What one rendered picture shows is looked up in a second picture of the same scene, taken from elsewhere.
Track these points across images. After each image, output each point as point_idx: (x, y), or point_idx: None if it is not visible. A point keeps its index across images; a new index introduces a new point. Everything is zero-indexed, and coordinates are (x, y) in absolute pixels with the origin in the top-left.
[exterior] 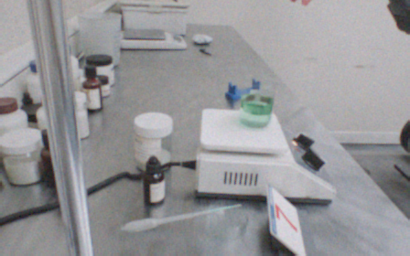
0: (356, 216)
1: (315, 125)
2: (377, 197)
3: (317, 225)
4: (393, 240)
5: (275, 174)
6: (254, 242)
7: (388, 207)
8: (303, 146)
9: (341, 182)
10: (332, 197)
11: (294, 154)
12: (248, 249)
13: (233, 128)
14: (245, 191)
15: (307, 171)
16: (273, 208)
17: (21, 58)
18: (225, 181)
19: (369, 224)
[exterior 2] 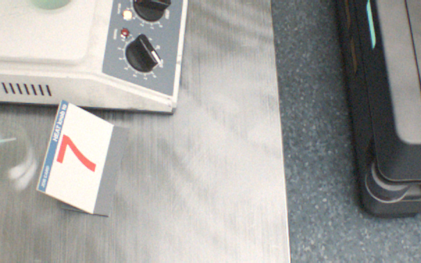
0: (203, 136)
1: None
2: (258, 98)
3: (134, 153)
4: (234, 180)
5: (72, 85)
6: (37, 182)
7: (265, 117)
8: (146, 16)
9: (217, 63)
10: (169, 109)
11: (110, 47)
12: (26, 193)
13: (16, 8)
14: (40, 100)
15: (122, 81)
16: (56, 145)
17: None
18: (6, 91)
19: (214, 152)
